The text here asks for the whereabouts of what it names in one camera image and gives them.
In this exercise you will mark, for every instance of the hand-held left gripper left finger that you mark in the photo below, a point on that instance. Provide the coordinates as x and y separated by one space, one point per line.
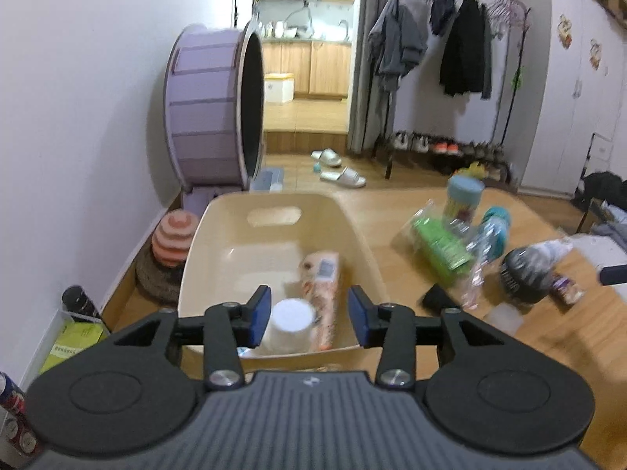
259 316

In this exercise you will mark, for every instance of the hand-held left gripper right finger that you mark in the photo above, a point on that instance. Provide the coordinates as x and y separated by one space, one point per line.
360 318

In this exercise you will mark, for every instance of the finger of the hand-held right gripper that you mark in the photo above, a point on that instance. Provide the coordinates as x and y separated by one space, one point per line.
615 275

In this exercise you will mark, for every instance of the white cylindrical jar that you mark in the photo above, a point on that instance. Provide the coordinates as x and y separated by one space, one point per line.
291 328

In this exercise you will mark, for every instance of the small brown snack packet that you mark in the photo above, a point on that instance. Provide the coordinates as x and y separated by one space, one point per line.
568 290

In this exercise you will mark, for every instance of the orange snack packet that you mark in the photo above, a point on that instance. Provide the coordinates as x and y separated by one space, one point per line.
323 279

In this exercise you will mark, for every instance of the beige plastic bin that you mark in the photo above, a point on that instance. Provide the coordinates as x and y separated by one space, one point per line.
235 254

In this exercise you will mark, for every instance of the small black pouch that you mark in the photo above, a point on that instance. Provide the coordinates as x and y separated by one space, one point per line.
438 299

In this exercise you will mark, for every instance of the black bag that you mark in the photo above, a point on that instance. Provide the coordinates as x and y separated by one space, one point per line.
526 274

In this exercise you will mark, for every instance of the green packet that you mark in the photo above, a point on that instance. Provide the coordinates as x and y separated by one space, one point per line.
441 249

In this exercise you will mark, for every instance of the clear bottle with teal cap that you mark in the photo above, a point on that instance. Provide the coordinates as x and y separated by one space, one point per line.
495 230

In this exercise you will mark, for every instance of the tall cup with blue lid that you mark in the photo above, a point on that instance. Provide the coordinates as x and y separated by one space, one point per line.
463 200

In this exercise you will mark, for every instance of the grey blanket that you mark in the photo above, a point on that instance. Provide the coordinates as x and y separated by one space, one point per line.
612 235

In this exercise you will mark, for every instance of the wooden stool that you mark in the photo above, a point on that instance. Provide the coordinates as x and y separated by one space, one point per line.
590 215

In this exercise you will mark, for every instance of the black clothing pile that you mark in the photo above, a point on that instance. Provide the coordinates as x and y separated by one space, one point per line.
605 188

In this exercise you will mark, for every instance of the round woven mat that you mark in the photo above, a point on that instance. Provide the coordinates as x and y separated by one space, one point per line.
156 281

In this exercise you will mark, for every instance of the pink striped ball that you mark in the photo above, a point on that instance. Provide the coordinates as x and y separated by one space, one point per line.
174 237

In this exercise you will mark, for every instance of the white slipper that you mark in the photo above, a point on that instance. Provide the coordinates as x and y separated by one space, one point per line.
327 157
343 177

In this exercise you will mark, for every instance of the white wardrobe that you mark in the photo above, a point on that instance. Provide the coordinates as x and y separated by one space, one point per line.
553 122

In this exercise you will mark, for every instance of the black can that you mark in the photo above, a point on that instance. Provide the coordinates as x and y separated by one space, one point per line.
81 301

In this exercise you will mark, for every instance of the yellow-green packet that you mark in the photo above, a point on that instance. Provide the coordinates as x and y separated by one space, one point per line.
73 345

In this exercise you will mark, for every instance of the row of shoes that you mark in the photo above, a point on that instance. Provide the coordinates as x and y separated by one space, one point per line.
441 148

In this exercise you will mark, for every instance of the black clothes rack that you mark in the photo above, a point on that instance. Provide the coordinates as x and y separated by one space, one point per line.
509 107

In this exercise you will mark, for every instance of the clear plastic box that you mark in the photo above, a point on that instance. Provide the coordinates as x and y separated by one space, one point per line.
56 323

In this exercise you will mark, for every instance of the purple cat wheel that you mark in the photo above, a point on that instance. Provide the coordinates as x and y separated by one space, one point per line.
205 107

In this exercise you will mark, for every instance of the green hanging ornament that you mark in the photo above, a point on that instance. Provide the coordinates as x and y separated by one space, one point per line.
517 78

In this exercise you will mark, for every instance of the cartoon sticker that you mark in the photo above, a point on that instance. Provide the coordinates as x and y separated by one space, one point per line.
594 54
566 32

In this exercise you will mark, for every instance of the white box with yellow lid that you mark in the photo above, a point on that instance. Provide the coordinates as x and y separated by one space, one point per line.
278 89

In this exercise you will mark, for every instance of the wooden kitchen cabinets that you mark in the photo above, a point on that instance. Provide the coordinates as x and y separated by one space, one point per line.
313 68

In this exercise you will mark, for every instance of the grey curtain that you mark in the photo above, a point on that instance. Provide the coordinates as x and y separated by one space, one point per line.
365 58

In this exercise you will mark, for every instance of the black coat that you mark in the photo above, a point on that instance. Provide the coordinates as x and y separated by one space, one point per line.
465 54

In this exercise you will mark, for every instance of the grey coat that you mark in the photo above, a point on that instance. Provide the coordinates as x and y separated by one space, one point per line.
399 44

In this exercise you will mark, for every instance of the pink clothes hangers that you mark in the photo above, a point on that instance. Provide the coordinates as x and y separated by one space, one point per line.
504 12

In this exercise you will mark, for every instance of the dark blue garment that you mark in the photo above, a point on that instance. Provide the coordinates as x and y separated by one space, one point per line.
442 10

